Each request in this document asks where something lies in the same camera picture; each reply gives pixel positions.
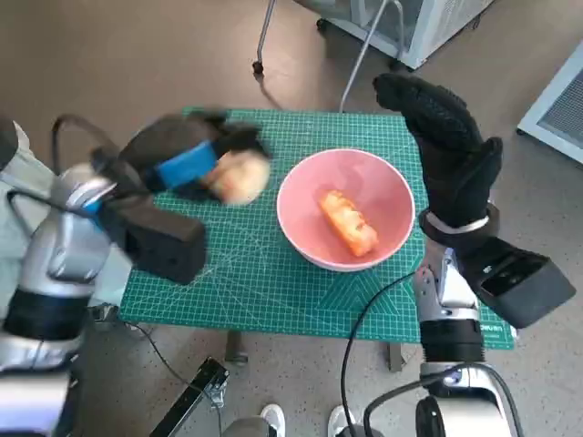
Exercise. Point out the round toy bread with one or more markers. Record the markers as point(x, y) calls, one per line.
point(241, 179)

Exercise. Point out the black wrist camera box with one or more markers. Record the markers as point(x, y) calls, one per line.
point(159, 236)
point(514, 277)

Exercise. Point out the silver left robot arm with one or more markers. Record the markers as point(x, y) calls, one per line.
point(59, 255)

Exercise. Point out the white appliance with grille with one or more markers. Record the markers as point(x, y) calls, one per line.
point(558, 114)

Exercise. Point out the grey table leg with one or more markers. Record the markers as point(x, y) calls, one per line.
point(236, 349)
point(396, 357)

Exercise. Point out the pink bowl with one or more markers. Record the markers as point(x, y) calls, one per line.
point(300, 205)

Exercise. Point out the white cabinet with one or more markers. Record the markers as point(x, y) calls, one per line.
point(419, 27)

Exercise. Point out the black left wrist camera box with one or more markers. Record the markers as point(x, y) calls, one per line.
point(159, 236)

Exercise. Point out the black metal stand bar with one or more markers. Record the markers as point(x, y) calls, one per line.
point(191, 396)

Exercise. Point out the person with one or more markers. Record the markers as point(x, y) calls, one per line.
point(273, 419)

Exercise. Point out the long toy bread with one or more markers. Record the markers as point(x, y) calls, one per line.
point(348, 223)

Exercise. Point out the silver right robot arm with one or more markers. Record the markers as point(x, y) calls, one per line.
point(451, 337)

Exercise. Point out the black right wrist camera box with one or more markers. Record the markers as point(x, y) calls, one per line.
point(514, 277)

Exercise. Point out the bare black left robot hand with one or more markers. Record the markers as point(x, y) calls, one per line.
point(182, 159)

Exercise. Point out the grey metal chair frame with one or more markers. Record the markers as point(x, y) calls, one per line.
point(364, 45)

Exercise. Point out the green cutting mat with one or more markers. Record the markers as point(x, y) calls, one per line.
point(273, 309)

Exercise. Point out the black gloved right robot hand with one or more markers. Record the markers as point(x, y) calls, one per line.
point(451, 159)

